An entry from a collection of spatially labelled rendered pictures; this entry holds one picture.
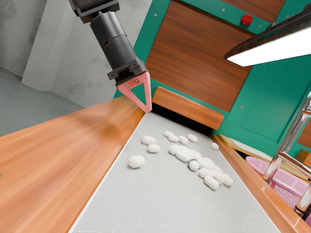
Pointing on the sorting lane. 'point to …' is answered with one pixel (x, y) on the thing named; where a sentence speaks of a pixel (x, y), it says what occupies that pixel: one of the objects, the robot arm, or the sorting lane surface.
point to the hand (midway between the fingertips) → (146, 107)
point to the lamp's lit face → (277, 50)
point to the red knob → (246, 19)
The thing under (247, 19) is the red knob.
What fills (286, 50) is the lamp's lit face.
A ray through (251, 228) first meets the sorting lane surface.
